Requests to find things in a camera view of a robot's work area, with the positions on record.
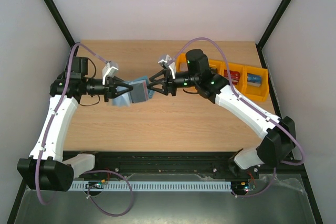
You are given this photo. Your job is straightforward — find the teal card holder wallet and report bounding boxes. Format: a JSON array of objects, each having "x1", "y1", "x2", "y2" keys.
[{"x1": 111, "y1": 76, "x2": 154, "y2": 107}]

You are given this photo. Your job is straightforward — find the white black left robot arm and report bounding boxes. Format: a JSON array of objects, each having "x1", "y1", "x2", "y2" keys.
[{"x1": 17, "y1": 57, "x2": 133, "y2": 191}]

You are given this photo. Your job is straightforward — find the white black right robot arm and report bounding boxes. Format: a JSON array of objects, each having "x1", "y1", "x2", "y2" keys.
[{"x1": 148, "y1": 49, "x2": 296, "y2": 178}]

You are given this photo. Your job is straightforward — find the red card stack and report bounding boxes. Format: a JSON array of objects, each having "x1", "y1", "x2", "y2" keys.
[{"x1": 224, "y1": 70, "x2": 240, "y2": 85}]

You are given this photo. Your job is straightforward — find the blue card stack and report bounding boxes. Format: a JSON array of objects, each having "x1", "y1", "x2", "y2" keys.
[{"x1": 247, "y1": 73, "x2": 262, "y2": 87}]

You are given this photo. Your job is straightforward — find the yellow plastic bin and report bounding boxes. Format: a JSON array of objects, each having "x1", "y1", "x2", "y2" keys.
[
  {"x1": 175, "y1": 53, "x2": 188, "y2": 72},
  {"x1": 245, "y1": 65, "x2": 269, "y2": 102},
  {"x1": 208, "y1": 59, "x2": 224, "y2": 76},
  {"x1": 220, "y1": 62, "x2": 247, "y2": 92}
]

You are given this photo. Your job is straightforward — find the grey metal front plate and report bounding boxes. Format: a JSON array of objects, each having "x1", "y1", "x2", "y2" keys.
[{"x1": 14, "y1": 174, "x2": 315, "y2": 223}]

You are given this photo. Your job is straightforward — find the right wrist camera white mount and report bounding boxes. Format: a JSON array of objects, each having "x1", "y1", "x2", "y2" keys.
[{"x1": 158, "y1": 54, "x2": 176, "y2": 79}]

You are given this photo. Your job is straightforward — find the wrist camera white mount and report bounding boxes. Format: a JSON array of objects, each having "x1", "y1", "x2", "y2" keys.
[
  {"x1": 102, "y1": 61, "x2": 119, "y2": 86},
  {"x1": 158, "y1": 54, "x2": 176, "y2": 79}
]

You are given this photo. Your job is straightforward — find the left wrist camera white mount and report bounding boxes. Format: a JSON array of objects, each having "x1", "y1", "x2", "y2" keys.
[{"x1": 102, "y1": 61, "x2": 119, "y2": 86}]

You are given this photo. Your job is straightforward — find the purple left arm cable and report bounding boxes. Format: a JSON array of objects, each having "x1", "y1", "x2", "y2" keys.
[{"x1": 35, "y1": 42, "x2": 134, "y2": 217}]

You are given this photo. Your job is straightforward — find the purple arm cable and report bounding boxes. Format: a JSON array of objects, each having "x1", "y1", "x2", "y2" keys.
[
  {"x1": 167, "y1": 37, "x2": 306, "y2": 198},
  {"x1": 35, "y1": 42, "x2": 134, "y2": 217}
]

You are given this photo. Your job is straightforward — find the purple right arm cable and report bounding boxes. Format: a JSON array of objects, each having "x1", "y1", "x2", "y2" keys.
[{"x1": 167, "y1": 37, "x2": 306, "y2": 198}]

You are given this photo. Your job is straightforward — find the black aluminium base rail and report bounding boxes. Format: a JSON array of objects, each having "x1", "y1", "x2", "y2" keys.
[{"x1": 61, "y1": 151, "x2": 307, "y2": 183}]

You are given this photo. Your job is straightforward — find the light blue slotted cable duct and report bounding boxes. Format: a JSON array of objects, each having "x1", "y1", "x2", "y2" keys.
[{"x1": 69, "y1": 181, "x2": 232, "y2": 192}]

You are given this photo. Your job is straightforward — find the black corner frame post left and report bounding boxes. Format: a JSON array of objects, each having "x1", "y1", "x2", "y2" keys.
[{"x1": 43, "y1": 0, "x2": 75, "y2": 48}]

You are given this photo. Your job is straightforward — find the black corner frame post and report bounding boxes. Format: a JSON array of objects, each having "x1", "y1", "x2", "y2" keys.
[
  {"x1": 43, "y1": 0, "x2": 75, "y2": 48},
  {"x1": 256, "y1": 0, "x2": 292, "y2": 52}
]

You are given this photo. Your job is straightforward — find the black corner frame post right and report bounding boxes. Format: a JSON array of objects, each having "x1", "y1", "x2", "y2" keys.
[{"x1": 256, "y1": 0, "x2": 292, "y2": 52}]

